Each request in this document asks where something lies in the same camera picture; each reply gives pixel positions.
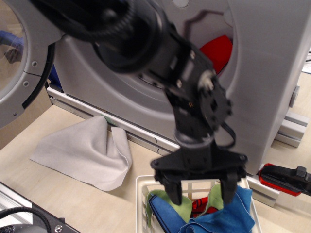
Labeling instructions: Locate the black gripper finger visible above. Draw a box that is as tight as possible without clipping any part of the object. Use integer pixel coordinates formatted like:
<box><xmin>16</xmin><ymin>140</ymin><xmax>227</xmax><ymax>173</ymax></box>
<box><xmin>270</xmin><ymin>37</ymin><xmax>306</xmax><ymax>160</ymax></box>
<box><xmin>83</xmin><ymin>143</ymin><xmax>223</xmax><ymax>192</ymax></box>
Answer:
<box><xmin>161</xmin><ymin>179</ymin><xmax>182</xmax><ymax>205</ymax></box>
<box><xmin>220</xmin><ymin>172</ymin><xmax>238</xmax><ymax>204</ymax></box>

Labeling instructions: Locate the blue object behind door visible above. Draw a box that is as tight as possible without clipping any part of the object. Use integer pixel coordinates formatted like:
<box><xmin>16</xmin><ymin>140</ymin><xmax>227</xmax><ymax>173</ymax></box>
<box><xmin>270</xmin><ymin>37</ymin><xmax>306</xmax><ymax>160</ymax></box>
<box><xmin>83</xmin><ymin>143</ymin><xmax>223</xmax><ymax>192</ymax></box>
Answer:
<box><xmin>0</xmin><ymin>30</ymin><xmax>24</xmax><ymax>64</ymax></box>

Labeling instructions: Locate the green and blue cloth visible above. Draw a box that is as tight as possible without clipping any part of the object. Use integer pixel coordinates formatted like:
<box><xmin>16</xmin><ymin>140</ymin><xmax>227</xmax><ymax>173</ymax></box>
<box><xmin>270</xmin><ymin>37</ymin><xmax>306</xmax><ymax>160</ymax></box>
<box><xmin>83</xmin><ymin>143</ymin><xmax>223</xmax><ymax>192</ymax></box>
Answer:
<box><xmin>145</xmin><ymin>184</ymin><xmax>224</xmax><ymax>233</ymax></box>

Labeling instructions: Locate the black bracket with cable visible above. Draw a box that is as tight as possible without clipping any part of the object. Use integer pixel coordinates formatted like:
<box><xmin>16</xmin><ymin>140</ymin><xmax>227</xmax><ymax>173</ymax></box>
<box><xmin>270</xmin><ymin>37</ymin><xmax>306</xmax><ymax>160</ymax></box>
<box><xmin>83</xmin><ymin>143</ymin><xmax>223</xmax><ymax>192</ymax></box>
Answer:
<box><xmin>0</xmin><ymin>204</ymin><xmax>79</xmax><ymax>233</ymax></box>

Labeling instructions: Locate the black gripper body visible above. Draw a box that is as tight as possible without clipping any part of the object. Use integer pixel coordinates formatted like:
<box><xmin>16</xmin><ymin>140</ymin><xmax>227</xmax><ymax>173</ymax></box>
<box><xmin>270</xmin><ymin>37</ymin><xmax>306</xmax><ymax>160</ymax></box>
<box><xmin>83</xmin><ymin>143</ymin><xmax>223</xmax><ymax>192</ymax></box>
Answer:
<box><xmin>151</xmin><ymin>132</ymin><xmax>248</xmax><ymax>187</ymax></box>

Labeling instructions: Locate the white plastic laundry basket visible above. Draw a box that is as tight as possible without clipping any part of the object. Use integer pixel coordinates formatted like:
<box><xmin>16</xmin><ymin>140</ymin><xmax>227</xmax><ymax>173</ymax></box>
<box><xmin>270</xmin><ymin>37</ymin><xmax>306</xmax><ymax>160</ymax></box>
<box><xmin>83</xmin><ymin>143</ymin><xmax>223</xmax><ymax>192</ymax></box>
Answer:
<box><xmin>136</xmin><ymin>175</ymin><xmax>261</xmax><ymax>233</ymax></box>

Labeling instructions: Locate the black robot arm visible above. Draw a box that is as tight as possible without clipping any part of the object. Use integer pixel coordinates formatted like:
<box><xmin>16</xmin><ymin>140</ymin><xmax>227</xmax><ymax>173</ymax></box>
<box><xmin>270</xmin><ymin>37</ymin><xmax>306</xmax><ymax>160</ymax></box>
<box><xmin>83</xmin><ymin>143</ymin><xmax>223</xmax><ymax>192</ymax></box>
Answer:
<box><xmin>33</xmin><ymin>0</ymin><xmax>247</xmax><ymax>205</ymax></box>

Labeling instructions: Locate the aluminium frame rail front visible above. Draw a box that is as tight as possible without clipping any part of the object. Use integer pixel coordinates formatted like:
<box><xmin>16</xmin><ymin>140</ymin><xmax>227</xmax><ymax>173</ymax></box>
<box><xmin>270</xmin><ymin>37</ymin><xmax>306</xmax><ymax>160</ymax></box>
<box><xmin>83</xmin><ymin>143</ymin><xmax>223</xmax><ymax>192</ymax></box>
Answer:
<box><xmin>0</xmin><ymin>183</ymin><xmax>33</xmax><ymax>227</ymax></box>

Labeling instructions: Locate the red and black clamp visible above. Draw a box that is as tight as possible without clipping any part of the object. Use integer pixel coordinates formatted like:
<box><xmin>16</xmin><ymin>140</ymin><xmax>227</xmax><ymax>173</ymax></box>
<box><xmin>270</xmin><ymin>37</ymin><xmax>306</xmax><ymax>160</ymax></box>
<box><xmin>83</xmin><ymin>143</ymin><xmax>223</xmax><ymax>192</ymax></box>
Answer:
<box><xmin>258</xmin><ymin>164</ymin><xmax>311</xmax><ymax>197</ymax></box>

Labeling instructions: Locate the grey toy washing machine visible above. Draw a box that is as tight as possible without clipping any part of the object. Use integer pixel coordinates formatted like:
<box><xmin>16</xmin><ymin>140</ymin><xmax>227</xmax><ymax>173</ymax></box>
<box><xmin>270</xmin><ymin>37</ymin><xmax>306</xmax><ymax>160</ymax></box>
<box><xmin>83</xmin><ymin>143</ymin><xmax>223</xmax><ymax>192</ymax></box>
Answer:
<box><xmin>54</xmin><ymin>0</ymin><xmax>311</xmax><ymax>174</ymax></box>

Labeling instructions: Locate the round washing machine door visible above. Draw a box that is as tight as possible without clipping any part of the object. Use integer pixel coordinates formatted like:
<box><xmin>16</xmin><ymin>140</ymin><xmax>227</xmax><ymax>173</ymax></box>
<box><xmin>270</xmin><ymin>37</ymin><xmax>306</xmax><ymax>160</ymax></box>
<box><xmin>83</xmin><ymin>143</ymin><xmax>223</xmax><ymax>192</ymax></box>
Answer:
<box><xmin>0</xmin><ymin>0</ymin><xmax>62</xmax><ymax>127</ymax></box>

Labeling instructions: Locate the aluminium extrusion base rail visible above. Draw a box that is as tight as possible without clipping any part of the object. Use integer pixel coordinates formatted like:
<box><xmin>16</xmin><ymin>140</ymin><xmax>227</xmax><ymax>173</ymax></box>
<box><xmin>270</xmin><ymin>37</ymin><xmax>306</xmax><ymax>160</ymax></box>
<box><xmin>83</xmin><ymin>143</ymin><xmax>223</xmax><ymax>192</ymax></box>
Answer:
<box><xmin>46</xmin><ymin>86</ymin><xmax>280</xmax><ymax>207</ymax></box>

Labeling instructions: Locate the red cloth in drum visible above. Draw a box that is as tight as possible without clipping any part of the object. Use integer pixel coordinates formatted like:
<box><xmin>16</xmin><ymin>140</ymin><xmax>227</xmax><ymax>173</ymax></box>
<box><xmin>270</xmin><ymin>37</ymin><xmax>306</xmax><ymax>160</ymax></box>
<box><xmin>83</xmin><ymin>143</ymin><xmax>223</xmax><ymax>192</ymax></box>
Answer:
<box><xmin>200</xmin><ymin>35</ymin><xmax>233</xmax><ymax>74</ymax></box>

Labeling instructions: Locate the grey cloth on table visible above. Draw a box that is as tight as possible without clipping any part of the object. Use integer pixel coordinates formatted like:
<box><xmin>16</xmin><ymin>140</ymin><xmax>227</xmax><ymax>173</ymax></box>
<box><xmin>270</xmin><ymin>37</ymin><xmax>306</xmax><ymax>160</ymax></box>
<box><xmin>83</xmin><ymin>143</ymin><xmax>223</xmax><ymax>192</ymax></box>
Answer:
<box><xmin>30</xmin><ymin>116</ymin><xmax>132</xmax><ymax>191</ymax></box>

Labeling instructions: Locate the red patterned cloth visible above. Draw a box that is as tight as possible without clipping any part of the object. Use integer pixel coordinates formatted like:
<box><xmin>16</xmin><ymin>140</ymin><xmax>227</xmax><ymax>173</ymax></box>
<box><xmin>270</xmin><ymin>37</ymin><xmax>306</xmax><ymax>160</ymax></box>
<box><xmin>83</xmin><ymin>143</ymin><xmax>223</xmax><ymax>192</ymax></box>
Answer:
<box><xmin>190</xmin><ymin>197</ymin><xmax>218</xmax><ymax>218</ymax></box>

